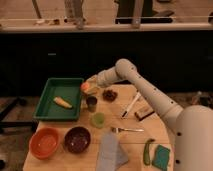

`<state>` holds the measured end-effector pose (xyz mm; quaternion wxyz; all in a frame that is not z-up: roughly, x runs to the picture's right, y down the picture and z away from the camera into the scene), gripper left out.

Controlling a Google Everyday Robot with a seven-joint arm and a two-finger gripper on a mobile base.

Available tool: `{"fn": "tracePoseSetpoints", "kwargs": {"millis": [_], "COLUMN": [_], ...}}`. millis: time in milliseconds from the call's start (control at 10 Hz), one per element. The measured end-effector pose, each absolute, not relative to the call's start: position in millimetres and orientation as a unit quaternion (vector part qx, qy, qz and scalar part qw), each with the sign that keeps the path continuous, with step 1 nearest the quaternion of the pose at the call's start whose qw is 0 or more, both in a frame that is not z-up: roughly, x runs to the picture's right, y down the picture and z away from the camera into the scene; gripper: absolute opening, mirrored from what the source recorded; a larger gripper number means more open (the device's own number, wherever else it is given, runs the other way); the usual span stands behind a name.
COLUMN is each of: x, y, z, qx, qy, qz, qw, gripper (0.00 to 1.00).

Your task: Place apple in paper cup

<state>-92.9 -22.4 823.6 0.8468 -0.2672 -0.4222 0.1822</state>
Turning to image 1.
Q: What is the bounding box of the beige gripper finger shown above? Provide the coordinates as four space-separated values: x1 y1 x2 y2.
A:
86 75 99 94

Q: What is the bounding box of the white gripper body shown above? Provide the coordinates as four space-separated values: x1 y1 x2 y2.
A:
97 67 118 87

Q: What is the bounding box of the red yellow apple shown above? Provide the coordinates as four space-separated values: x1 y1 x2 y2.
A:
80 82 90 91

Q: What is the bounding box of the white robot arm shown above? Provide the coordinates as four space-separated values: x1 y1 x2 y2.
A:
87 59 213 171

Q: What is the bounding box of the small brown cup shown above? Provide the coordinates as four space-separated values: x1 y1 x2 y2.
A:
86 96 97 112

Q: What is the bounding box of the light green cup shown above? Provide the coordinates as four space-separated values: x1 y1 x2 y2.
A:
91 113 105 129

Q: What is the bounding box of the green plastic tray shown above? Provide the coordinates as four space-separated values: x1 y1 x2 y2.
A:
34 78 83 121

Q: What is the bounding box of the brown board eraser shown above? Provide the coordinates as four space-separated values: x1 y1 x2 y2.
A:
134 107 154 121

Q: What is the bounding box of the dark purple bowl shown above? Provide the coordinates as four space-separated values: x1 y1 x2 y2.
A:
64 126 91 154

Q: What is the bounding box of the grey blue cloth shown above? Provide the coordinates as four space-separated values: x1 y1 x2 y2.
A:
96 132 129 171

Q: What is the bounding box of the orange bowl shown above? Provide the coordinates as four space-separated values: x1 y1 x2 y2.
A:
29 127 60 160

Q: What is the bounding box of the teal sponge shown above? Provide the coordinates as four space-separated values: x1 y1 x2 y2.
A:
152 145 170 171

